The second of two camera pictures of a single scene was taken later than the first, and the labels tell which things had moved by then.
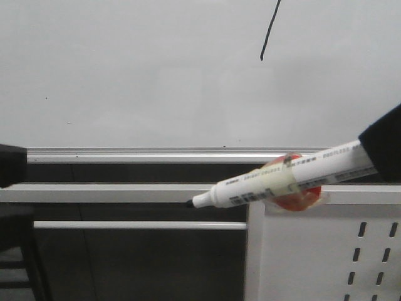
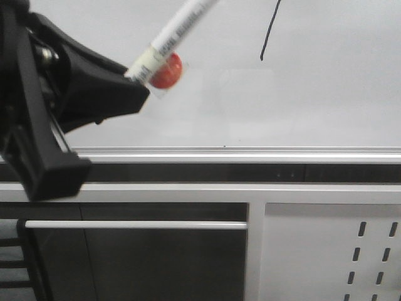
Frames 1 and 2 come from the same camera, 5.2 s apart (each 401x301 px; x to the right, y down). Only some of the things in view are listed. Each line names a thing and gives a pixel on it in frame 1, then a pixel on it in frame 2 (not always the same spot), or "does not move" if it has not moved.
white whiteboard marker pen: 344,163 → 173,37
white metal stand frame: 93,192 does not move
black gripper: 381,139 → 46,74
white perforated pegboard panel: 332,252 does not move
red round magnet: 305,198 → 168,73
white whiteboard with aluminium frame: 193,81 does not move
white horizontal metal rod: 138,225 does not move
